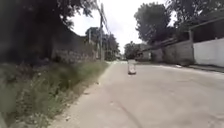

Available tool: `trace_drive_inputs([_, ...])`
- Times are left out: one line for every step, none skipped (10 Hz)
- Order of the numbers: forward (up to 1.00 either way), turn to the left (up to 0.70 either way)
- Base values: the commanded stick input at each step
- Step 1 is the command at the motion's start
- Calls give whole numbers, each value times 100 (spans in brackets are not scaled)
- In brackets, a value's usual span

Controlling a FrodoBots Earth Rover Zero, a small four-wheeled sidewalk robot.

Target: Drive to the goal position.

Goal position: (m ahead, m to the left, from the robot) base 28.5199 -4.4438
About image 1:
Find grey concrete pavement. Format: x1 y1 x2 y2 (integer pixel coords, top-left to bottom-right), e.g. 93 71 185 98
173 63 224 74

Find pole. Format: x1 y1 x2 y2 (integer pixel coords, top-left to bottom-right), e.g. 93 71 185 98
98 3 104 62

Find dark trees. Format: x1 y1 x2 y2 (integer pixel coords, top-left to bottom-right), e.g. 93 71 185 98
133 0 224 44
0 0 98 66

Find stone wall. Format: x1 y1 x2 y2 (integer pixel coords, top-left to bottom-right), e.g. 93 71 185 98
49 23 101 64

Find white wall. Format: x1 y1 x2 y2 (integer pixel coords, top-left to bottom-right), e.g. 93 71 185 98
192 37 224 68

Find grass verge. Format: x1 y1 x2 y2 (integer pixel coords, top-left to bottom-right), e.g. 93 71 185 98
0 60 111 128

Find building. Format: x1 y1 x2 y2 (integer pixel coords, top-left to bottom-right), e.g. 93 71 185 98
188 14 224 44

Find grey asphalt road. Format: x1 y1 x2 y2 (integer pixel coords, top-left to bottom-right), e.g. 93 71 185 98
48 60 224 128

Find small white robot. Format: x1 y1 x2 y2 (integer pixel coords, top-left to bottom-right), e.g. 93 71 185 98
127 59 138 76

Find tree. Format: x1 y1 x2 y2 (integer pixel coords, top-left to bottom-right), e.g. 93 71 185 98
123 40 143 61

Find grey block wall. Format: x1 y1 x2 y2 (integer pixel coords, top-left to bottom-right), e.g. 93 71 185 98
143 39 195 66

